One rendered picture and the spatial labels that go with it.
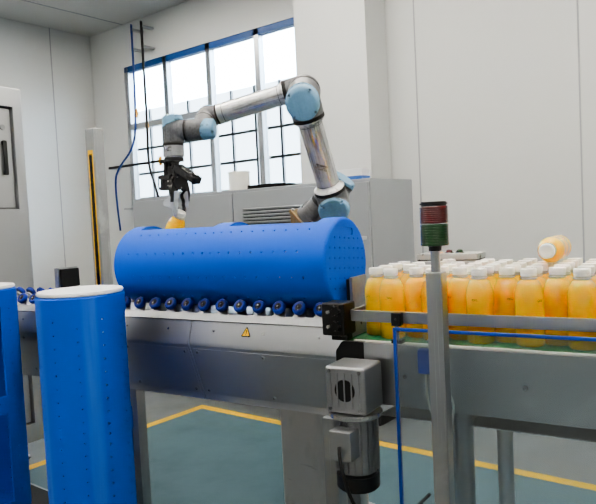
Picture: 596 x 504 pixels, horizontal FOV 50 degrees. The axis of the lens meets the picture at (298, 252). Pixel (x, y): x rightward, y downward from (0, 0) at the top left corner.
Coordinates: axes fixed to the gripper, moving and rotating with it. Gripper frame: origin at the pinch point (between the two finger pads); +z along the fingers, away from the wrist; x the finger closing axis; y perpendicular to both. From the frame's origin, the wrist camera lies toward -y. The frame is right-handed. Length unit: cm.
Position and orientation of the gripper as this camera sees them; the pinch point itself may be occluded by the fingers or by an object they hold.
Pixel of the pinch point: (180, 212)
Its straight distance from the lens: 236.6
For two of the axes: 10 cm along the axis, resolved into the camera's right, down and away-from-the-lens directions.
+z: 0.4, 10.0, 0.4
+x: -5.2, 0.6, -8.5
